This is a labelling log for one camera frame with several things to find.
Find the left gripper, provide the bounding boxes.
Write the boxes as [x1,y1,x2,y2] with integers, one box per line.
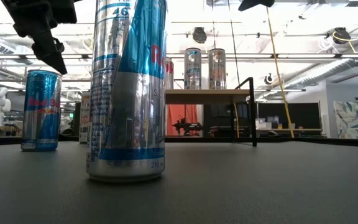
[1,0,78,76]

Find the blue silver Red Bull can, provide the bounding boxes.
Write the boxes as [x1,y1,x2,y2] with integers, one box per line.
[21,69,63,152]

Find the slim silver can red print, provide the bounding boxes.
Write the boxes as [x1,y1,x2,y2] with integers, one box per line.
[78,91,91,144]

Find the silver Celsius can orange print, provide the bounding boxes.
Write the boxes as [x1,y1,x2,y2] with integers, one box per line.
[208,48,227,90]

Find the silver Celsius can blue print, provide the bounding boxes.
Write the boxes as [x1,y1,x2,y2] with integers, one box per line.
[183,47,203,90]

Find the wooden shelf black metal legs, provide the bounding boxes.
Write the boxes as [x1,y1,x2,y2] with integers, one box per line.
[165,77,258,147]

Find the black box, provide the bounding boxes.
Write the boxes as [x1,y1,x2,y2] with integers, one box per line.
[73,101,82,138]

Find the Red Bull Sugarfree can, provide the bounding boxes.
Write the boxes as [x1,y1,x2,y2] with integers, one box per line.
[85,0,168,184]

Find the orange fabric panel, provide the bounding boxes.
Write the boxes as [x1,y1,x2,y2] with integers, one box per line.
[165,104,203,137]

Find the small black robot device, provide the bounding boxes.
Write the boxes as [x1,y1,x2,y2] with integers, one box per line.
[172,117,204,135]

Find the white teal patterned tarp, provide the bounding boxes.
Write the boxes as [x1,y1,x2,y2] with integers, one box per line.
[333,98,358,140]

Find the black table mat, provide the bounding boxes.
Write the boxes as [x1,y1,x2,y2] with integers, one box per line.
[0,140,358,224]

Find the long yellow cable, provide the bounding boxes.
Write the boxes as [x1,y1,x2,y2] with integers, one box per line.
[265,6,295,138]

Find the silver ventilation duct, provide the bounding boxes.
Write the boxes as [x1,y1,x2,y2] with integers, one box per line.
[303,57,358,82]

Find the short yellow cable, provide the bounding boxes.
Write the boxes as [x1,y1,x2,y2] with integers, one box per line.
[233,102,240,138]

